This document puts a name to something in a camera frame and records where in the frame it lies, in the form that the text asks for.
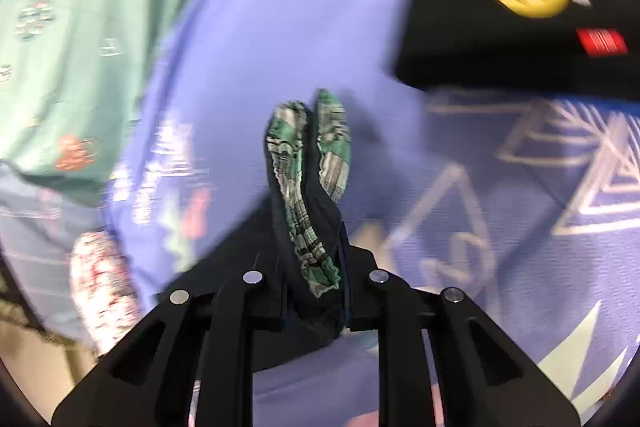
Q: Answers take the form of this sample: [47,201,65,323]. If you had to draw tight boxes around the black folded pants smiley patch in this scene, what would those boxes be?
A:
[394,0,640,100]

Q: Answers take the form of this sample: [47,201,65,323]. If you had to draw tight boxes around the navy pants with bear patch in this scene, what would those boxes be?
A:
[165,89,352,374]

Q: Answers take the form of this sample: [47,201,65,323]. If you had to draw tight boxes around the grey plaid sheet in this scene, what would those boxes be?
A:
[0,161,118,288]

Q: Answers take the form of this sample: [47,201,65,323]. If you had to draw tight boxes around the purple printed bedsheet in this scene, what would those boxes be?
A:
[97,0,640,427]

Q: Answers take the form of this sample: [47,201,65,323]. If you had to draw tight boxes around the teal heart-print blanket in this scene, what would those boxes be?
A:
[0,0,263,208]

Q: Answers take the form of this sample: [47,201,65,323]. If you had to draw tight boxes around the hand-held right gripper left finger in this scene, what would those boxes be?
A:
[52,271,287,427]

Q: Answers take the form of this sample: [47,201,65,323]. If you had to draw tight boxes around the red floral quilt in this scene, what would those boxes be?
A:
[69,230,147,359]

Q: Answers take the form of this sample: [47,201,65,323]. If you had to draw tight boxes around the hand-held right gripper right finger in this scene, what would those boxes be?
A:
[344,227,584,427]

